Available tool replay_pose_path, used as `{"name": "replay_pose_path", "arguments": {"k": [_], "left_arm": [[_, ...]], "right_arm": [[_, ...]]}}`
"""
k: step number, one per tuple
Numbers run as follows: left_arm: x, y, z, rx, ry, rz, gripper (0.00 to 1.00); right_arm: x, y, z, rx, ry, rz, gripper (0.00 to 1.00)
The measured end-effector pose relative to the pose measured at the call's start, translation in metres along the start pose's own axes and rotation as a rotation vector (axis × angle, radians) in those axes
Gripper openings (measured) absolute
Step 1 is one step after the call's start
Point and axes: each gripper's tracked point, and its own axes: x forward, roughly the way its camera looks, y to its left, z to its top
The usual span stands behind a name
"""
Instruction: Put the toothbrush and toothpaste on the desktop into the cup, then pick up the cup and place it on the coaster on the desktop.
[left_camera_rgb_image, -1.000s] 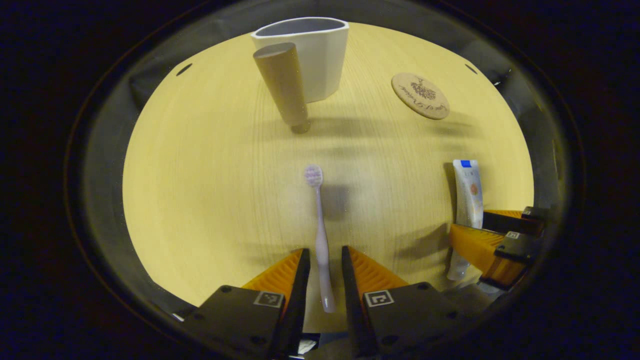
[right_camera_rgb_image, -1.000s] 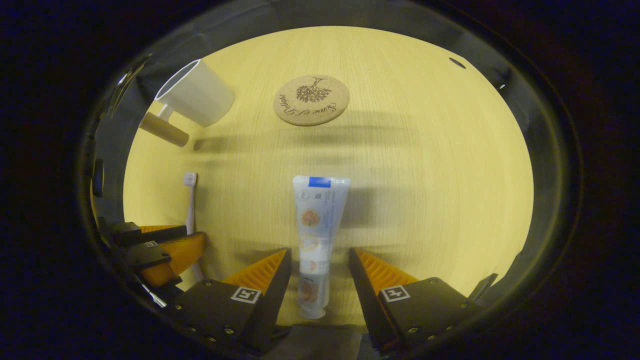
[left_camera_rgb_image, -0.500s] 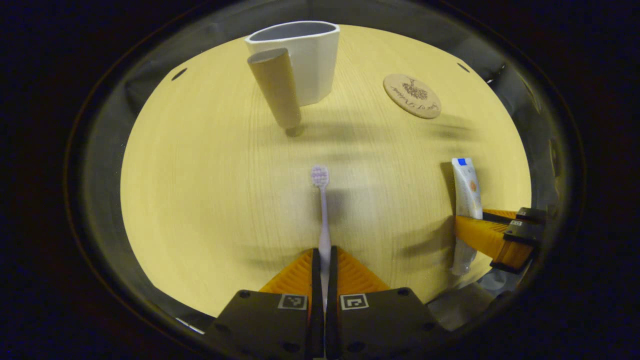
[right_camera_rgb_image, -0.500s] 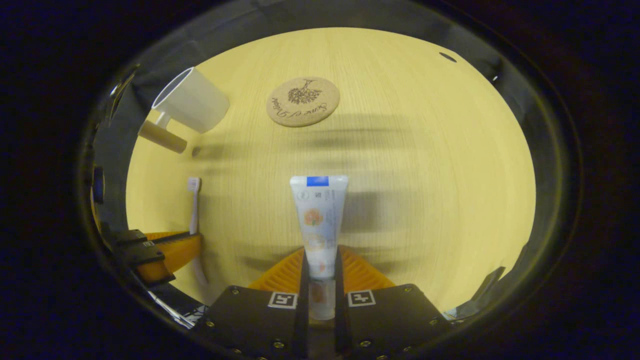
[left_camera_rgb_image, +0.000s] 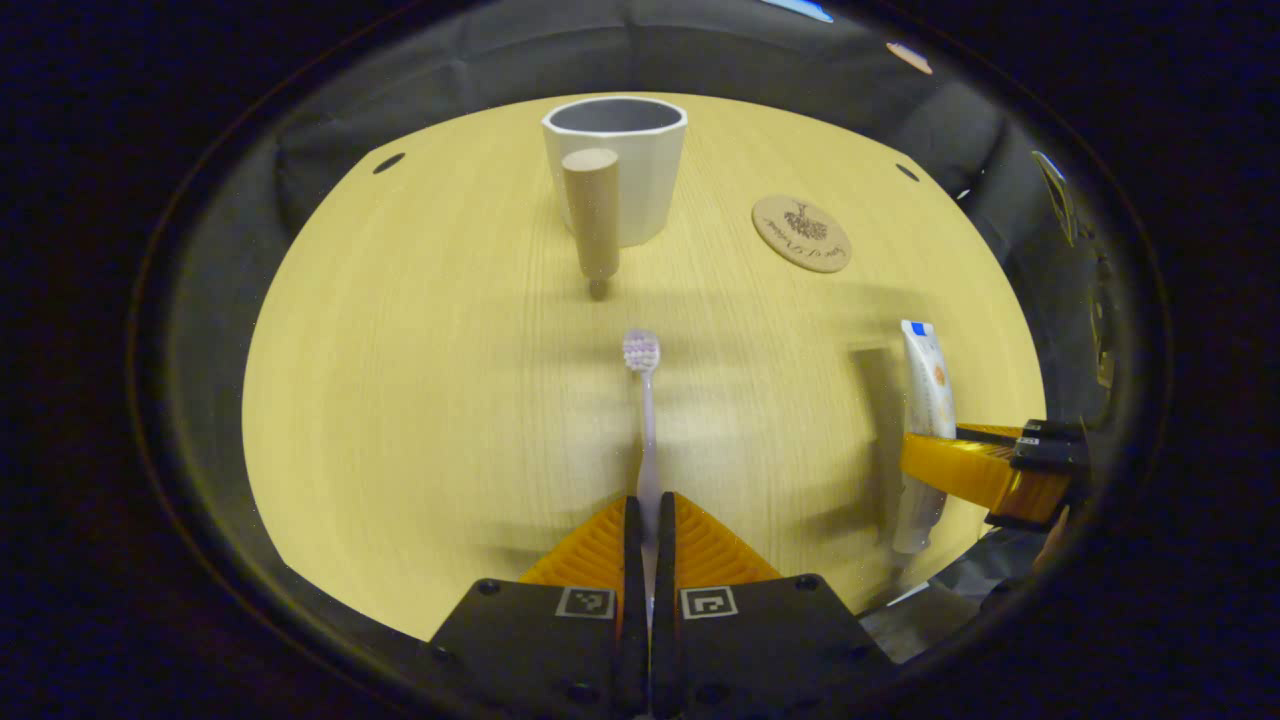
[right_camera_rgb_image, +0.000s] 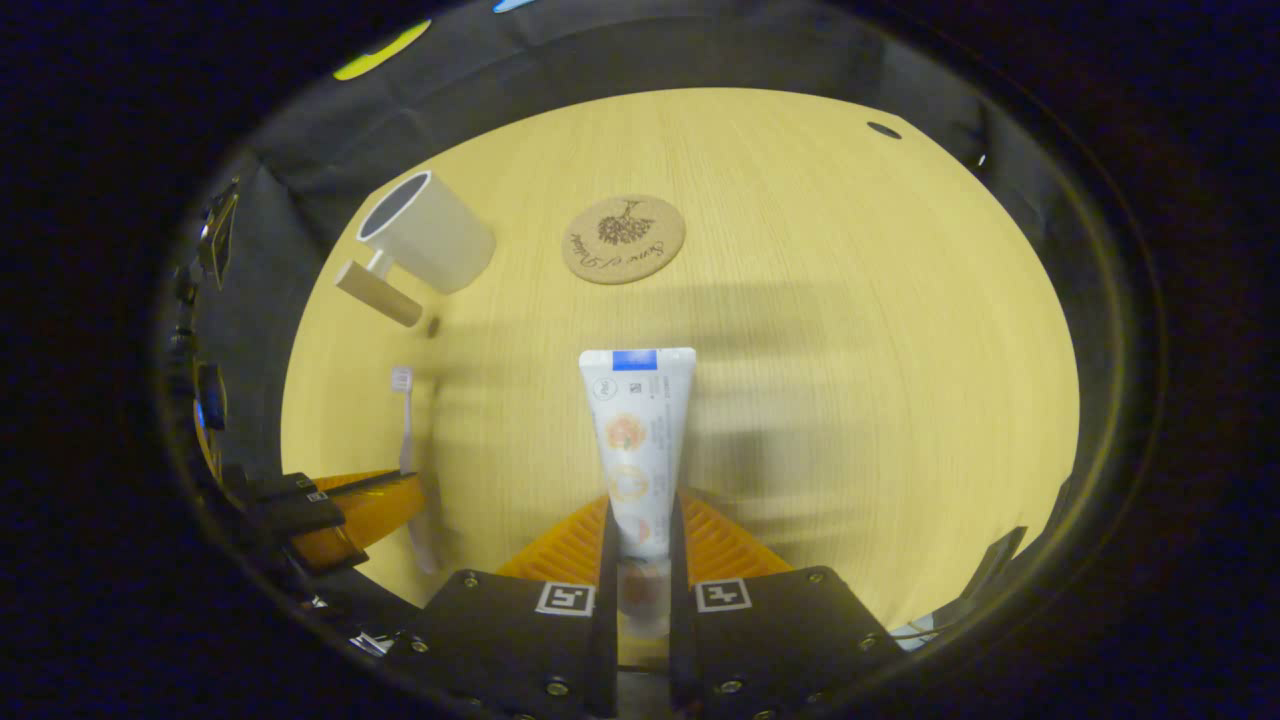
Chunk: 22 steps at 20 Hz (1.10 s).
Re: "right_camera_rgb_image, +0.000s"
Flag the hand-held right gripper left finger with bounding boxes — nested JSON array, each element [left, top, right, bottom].
[[385, 495, 622, 720]]

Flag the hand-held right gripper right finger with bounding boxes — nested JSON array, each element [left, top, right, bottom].
[[668, 490, 901, 720]]

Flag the white toothbrush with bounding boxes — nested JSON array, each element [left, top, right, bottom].
[[390, 366, 441, 576]]

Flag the white toothpaste tube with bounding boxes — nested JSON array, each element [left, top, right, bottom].
[[578, 347, 698, 641]]

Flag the white cup with wooden handle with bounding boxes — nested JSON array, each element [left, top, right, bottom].
[[333, 170, 498, 329]]

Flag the round cork coaster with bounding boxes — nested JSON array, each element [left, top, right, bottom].
[[561, 194, 687, 286]]

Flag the dark angular object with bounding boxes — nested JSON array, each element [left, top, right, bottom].
[[935, 525, 1031, 626]]

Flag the black backdrop cloth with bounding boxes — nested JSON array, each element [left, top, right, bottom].
[[160, 0, 1131, 641]]

